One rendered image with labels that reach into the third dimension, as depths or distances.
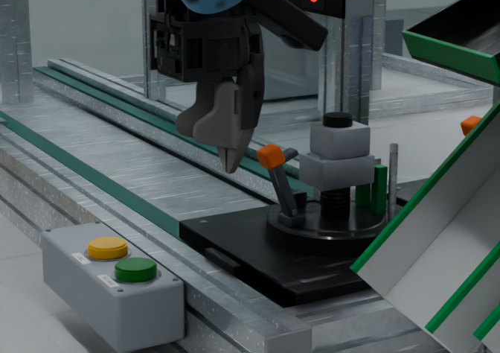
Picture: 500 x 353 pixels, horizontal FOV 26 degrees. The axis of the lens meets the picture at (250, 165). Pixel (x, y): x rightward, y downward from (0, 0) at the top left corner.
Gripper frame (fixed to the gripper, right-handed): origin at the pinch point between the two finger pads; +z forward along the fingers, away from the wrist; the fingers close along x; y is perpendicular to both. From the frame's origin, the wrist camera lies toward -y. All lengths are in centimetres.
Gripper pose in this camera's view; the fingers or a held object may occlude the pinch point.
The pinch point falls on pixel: (236, 158)
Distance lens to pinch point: 103.3
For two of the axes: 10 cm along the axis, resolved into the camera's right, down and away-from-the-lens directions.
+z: 0.0, 9.7, 2.6
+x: 4.9, 2.3, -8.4
